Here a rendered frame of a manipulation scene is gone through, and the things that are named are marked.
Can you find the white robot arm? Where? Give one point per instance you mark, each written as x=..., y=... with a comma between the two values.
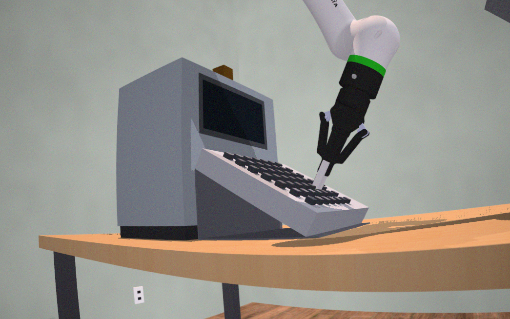
x=368, y=45

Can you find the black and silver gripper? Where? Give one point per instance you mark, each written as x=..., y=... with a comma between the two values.
x=347, y=115

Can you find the grey control console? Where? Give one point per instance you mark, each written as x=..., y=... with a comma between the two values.
x=197, y=159

